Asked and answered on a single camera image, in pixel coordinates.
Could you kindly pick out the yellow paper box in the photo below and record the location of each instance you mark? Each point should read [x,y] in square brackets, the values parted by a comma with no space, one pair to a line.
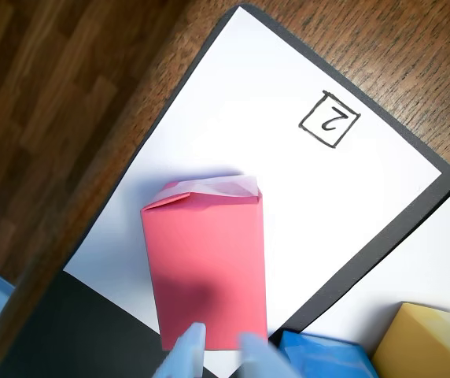
[425,342]

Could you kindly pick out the blue paper box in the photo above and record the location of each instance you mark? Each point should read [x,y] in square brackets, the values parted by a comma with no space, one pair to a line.
[327,358]

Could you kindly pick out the white paper sheet marked 2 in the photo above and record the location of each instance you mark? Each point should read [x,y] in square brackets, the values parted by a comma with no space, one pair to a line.
[248,118]

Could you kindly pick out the red paper box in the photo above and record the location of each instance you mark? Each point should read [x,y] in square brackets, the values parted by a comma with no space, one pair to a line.
[205,256]

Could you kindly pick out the white paper sheet marked 1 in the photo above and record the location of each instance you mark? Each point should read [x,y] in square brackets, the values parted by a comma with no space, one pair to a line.
[425,256]

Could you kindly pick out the dark grey mat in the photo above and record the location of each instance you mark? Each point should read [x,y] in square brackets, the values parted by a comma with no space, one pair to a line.
[91,334]

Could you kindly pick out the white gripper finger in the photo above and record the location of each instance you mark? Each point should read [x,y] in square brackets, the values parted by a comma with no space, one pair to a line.
[264,358]
[187,354]

